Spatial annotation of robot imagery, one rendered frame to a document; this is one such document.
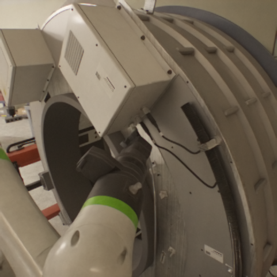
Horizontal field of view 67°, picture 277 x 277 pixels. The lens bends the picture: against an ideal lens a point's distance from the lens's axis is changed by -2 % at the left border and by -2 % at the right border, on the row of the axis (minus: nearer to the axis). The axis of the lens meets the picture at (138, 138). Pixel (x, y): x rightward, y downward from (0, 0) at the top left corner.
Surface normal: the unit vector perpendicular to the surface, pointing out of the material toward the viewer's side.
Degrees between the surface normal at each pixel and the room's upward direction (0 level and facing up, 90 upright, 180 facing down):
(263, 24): 90
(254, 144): 76
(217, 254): 90
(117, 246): 47
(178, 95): 90
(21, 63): 55
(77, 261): 24
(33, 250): 29
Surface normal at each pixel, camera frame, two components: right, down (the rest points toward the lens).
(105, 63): -0.72, 0.29
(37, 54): 0.54, -0.32
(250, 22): -0.12, 0.39
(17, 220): 0.15, -0.65
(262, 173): -0.32, 0.18
